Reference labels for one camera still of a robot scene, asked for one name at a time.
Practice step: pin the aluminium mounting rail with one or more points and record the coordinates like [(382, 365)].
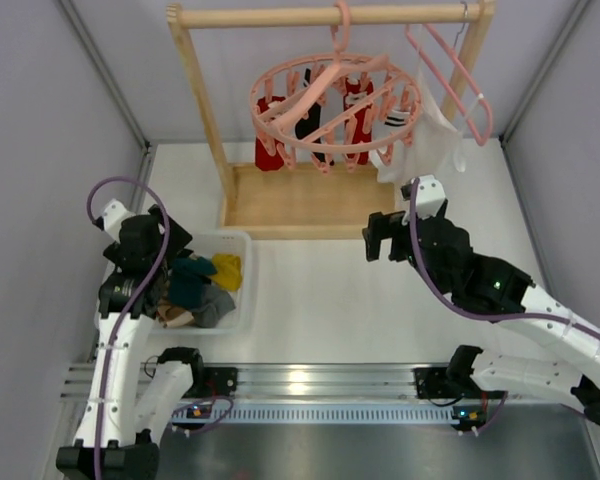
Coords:
[(325, 382)]

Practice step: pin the red sock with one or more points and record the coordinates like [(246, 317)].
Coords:
[(267, 157), (355, 91)]

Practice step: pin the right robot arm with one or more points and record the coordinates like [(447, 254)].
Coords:
[(489, 289)]

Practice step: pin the white plastic basket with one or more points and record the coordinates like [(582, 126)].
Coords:
[(240, 300)]

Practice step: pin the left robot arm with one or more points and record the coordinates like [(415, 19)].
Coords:
[(119, 434)]

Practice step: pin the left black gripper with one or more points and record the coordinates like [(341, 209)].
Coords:
[(175, 235)]

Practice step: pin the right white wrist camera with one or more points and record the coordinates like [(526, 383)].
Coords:
[(425, 196)]

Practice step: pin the dark teal sock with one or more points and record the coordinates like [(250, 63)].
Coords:
[(188, 278)]

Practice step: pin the black striped sock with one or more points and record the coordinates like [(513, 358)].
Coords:
[(305, 127)]

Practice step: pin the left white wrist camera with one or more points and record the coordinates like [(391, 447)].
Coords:
[(111, 218)]

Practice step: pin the white cloth garment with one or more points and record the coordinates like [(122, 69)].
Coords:
[(436, 144)]

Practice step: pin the brown striped sock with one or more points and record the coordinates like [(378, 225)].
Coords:
[(172, 316)]

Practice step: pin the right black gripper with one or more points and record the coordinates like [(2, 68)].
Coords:
[(397, 237)]

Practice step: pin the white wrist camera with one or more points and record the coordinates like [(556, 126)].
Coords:
[(111, 218), (425, 196)]

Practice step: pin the white slotted cable duct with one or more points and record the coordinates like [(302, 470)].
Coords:
[(321, 413)]

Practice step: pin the yellow sock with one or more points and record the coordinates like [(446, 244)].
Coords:
[(228, 271)]

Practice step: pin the wooden clothes rack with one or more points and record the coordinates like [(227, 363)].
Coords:
[(443, 41)]

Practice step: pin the white sock with stripes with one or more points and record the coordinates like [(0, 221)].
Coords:
[(390, 161)]

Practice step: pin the grey sock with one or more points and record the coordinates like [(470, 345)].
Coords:
[(216, 303)]

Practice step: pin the pink round clip hanger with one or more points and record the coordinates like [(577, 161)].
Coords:
[(319, 78)]

